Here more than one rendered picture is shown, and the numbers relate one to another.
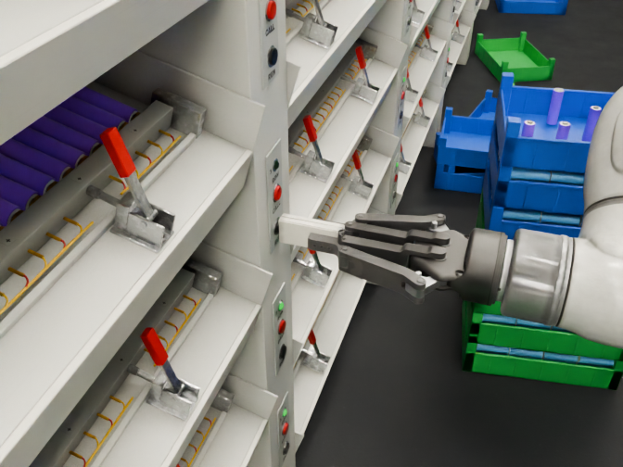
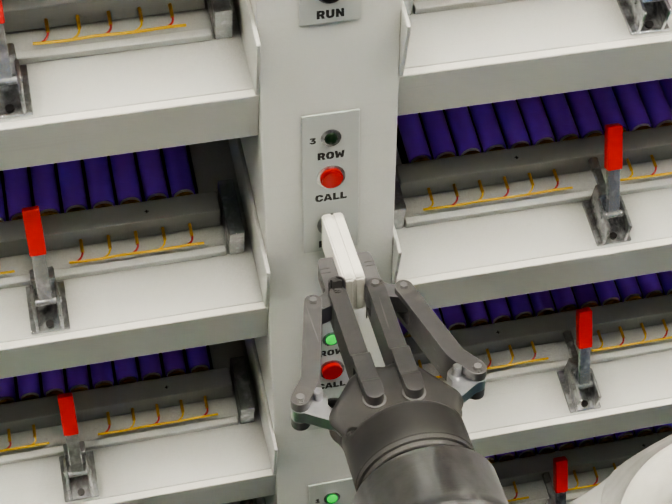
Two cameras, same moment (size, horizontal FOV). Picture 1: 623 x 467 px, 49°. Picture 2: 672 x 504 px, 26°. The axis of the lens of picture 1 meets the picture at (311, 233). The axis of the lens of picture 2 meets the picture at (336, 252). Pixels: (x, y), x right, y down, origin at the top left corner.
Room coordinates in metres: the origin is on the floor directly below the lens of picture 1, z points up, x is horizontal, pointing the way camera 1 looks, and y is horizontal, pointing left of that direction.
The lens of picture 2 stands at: (0.21, -0.63, 1.29)
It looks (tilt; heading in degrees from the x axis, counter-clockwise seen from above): 42 degrees down; 59
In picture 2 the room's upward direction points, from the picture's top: straight up
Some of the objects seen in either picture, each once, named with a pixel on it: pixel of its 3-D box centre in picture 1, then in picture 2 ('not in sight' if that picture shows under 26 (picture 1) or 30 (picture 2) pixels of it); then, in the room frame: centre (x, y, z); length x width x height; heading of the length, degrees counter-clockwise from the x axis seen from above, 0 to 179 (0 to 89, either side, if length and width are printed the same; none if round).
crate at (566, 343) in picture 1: (545, 302); not in sight; (1.04, -0.47, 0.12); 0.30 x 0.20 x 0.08; 80
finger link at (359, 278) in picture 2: (312, 231); (348, 260); (0.61, 0.00, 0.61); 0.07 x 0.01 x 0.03; 72
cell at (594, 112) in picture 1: (591, 124); not in sight; (1.05, -0.47, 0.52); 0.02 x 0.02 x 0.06
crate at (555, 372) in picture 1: (537, 331); not in sight; (1.04, -0.47, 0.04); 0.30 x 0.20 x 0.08; 80
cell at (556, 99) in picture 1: (554, 107); not in sight; (1.11, -0.43, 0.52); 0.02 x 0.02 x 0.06
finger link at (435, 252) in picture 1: (389, 256); (354, 355); (0.56, -0.08, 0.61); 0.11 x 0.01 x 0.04; 73
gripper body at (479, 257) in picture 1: (457, 261); (401, 429); (0.55, -0.15, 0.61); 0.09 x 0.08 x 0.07; 72
